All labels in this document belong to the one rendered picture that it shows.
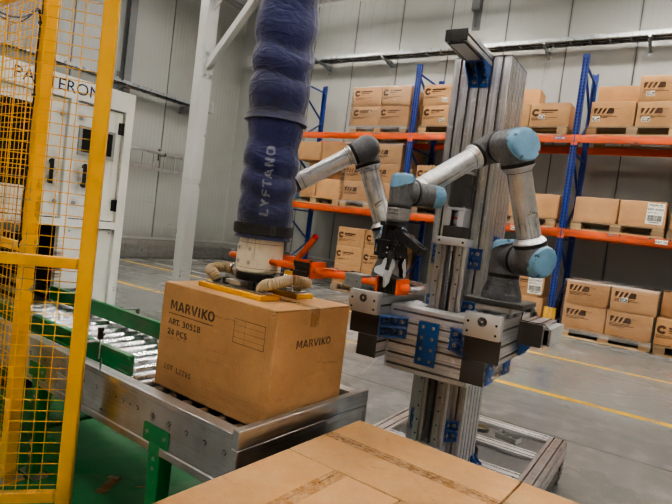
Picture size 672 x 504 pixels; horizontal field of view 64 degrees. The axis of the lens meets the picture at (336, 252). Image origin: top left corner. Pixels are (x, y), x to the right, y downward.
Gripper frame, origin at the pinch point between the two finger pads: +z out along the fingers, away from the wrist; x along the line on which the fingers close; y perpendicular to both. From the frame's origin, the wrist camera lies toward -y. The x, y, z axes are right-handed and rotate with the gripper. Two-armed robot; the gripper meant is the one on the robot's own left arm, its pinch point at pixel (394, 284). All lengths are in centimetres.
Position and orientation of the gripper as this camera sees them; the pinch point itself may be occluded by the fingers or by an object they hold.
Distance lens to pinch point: 172.1
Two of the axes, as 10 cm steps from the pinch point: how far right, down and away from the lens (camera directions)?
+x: -6.0, -0.3, -8.0
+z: -1.3, 9.9, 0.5
